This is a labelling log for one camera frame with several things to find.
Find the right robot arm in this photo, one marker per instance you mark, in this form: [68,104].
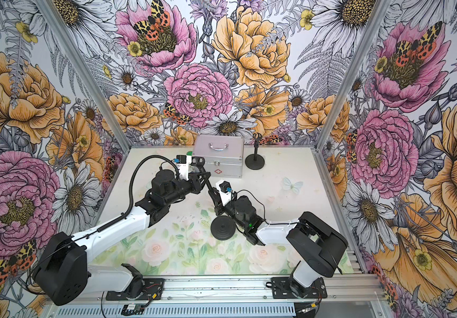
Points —
[319,245]

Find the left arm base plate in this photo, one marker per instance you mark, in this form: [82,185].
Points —
[144,289]

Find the black stand pole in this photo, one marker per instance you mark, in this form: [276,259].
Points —
[212,192]

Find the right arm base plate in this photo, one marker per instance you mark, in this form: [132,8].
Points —
[286,288]

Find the black microphone clip pole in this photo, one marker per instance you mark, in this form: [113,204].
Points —
[257,138]

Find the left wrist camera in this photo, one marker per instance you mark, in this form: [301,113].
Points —
[183,163]

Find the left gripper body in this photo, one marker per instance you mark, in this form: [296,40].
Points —
[192,185]

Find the aluminium front rail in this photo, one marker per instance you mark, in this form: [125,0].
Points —
[340,288]

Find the small circuit board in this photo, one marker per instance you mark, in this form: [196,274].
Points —
[132,309]

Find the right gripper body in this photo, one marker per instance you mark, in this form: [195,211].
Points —
[230,210]

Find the black round stand base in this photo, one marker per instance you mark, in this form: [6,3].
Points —
[254,161]

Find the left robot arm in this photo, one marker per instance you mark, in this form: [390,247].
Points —
[65,270]

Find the silver aluminium first aid case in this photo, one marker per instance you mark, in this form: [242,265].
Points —
[223,154]

